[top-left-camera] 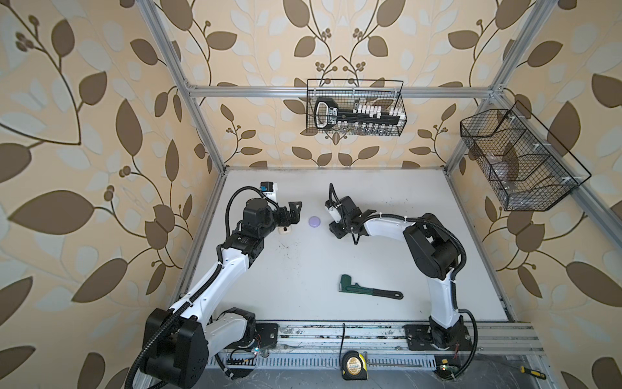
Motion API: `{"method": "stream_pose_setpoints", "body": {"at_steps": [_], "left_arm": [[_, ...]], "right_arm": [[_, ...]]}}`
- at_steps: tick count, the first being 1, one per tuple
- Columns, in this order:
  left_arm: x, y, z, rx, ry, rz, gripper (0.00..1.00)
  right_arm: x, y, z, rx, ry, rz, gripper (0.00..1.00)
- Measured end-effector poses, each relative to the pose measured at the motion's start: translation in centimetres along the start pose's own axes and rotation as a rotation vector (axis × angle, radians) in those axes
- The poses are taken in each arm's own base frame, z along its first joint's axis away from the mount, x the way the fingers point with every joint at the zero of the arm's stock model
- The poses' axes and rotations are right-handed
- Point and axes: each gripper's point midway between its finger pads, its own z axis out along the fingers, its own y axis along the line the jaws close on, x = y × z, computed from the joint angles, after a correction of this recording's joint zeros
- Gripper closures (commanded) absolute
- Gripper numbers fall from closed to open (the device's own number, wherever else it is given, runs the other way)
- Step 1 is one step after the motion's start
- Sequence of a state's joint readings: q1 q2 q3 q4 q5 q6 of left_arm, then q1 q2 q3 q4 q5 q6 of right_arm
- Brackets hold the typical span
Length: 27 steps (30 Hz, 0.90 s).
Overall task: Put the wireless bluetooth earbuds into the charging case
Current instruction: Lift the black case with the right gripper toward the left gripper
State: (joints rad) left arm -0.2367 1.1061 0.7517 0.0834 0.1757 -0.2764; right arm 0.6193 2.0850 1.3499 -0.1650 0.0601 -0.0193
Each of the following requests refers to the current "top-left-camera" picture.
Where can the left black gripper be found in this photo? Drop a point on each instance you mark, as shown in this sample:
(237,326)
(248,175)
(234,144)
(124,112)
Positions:
(293,215)

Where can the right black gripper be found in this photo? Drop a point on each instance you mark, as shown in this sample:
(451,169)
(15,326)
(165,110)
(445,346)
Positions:
(336,230)

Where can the purple round charging case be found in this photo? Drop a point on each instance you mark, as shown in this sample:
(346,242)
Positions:
(314,222)

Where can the white earbud charging case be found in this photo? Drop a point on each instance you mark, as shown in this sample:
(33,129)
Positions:
(284,230)

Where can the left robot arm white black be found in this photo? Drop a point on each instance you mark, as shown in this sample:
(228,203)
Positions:
(181,340)

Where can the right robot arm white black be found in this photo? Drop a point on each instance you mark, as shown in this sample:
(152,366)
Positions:
(436,251)

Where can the green black pipe wrench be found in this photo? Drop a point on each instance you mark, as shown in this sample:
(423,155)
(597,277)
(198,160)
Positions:
(347,286)

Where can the black socket set holder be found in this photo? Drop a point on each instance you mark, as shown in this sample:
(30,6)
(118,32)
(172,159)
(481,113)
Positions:
(327,114)

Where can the yellow black tape measure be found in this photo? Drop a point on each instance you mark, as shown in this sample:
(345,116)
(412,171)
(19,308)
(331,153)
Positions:
(353,366)

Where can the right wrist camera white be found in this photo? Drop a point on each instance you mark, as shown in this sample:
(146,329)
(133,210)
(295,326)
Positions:
(334,213)

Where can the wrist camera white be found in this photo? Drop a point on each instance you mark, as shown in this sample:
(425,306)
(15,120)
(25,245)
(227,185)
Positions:
(269,190)
(334,213)

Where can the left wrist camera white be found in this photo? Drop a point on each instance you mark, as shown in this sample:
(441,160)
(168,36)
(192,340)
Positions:
(269,190)

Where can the back wire basket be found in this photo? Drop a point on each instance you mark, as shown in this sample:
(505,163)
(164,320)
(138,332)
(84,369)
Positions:
(387,93)

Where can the wire basket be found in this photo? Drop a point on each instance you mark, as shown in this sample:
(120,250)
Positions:
(387,93)
(528,166)

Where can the right wire basket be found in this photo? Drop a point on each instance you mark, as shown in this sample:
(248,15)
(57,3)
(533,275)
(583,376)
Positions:
(528,166)

